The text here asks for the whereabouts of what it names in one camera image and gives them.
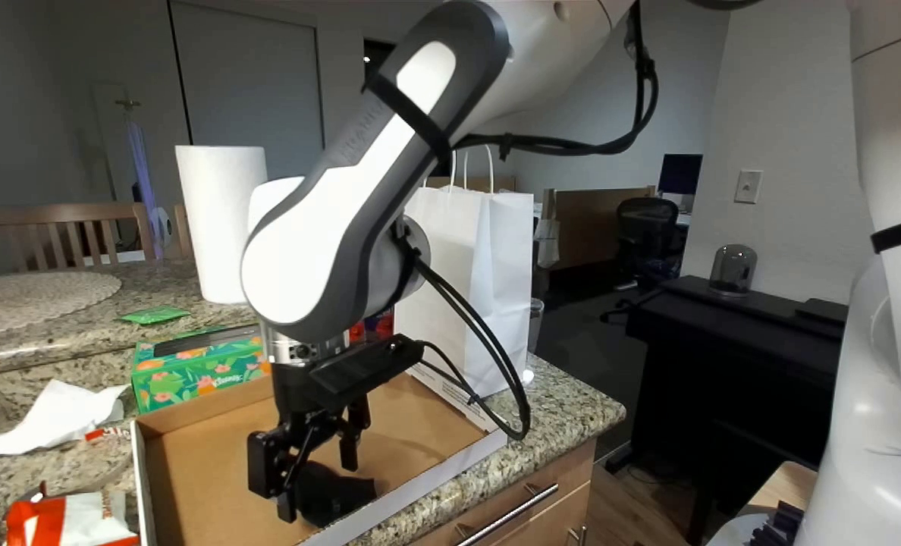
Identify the white paper towel roll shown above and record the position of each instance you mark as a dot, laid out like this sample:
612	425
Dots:
216	187

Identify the cardboard tray box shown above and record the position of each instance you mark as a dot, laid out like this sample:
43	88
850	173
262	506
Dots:
191	467

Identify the crumpled white napkin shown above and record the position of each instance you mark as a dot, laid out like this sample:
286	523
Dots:
62	415

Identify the computer monitor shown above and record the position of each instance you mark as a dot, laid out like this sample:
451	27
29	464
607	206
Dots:
681	173

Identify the green tissue box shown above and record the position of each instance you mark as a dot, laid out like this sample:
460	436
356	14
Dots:
183	371

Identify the white paper bag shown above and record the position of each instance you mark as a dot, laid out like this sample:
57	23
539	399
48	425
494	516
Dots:
484	247

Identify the round woven placemat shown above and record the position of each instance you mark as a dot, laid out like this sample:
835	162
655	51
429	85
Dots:
36	299

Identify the black socks pile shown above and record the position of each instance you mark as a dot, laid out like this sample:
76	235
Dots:
330	495

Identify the wooden chair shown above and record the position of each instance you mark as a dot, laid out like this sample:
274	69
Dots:
76	235

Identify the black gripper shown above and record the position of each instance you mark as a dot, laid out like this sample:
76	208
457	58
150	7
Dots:
323	415

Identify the black office chair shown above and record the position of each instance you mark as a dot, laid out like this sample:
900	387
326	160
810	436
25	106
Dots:
643	251

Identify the green sponge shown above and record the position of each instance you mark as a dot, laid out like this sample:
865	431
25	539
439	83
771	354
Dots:
154	317

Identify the orange white wrapper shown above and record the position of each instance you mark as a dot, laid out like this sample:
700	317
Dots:
64	520

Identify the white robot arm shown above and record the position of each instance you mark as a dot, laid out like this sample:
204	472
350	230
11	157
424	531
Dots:
323	257

